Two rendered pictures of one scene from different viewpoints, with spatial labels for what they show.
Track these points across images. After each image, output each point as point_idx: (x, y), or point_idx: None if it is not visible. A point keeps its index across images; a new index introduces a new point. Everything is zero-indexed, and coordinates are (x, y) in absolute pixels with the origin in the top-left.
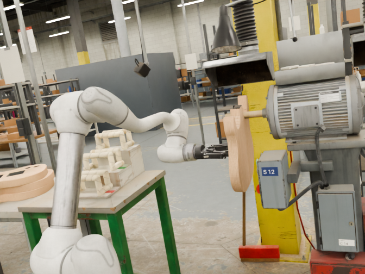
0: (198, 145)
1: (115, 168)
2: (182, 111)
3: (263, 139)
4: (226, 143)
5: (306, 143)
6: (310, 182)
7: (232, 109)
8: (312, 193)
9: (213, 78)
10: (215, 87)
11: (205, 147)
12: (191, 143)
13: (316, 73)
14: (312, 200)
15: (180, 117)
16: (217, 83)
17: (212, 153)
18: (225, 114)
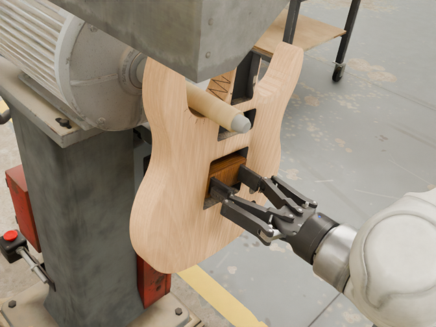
0: (324, 218)
1: None
2: (392, 208)
3: None
4: (230, 204)
5: None
6: (131, 156)
7: (255, 54)
8: (133, 169)
9: (243, 11)
10: (233, 63)
11: (296, 235)
12: (346, 232)
13: None
14: (133, 181)
15: (402, 197)
16: (200, 58)
17: (295, 192)
18: (241, 111)
